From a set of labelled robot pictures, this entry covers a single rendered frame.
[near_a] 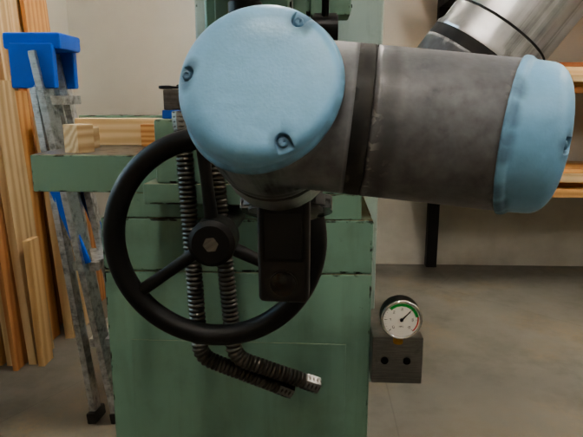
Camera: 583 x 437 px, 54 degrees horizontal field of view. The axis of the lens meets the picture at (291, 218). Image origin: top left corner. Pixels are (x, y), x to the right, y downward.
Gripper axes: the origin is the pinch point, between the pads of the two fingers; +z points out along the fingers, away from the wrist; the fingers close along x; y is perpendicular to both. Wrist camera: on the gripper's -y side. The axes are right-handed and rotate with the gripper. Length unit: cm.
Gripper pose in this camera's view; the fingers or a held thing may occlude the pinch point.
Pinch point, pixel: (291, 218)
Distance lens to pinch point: 65.6
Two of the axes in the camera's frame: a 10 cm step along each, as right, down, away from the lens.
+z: 0.5, 1.4, 9.9
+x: -10.0, 0.0, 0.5
